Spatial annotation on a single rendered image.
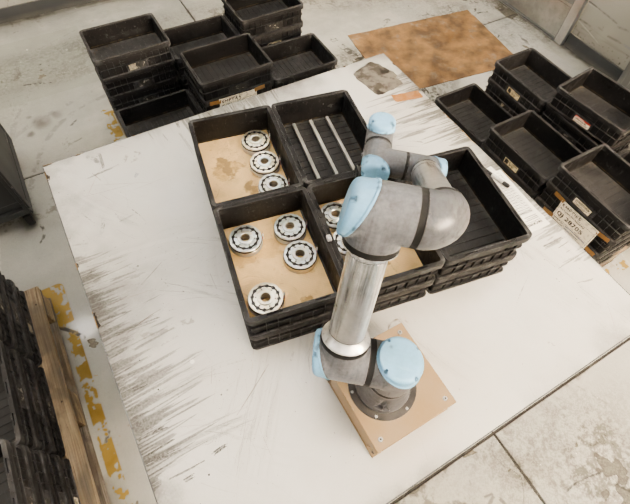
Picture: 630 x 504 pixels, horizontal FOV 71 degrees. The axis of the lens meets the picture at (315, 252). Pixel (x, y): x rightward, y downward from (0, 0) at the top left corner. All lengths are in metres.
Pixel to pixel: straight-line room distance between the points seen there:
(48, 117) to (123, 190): 1.65
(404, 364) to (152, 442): 0.73
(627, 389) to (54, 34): 4.24
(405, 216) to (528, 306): 0.93
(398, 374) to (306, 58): 2.19
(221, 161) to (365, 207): 0.95
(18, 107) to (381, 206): 3.04
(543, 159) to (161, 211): 1.89
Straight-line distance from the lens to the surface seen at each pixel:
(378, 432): 1.26
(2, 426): 1.94
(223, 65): 2.65
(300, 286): 1.34
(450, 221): 0.81
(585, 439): 2.40
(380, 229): 0.79
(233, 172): 1.61
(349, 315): 0.95
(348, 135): 1.74
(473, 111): 2.90
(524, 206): 1.89
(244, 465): 1.33
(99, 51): 2.90
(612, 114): 2.87
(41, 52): 3.98
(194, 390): 1.39
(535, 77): 3.12
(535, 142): 2.68
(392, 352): 1.07
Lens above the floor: 2.02
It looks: 58 degrees down
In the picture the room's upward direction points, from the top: 4 degrees clockwise
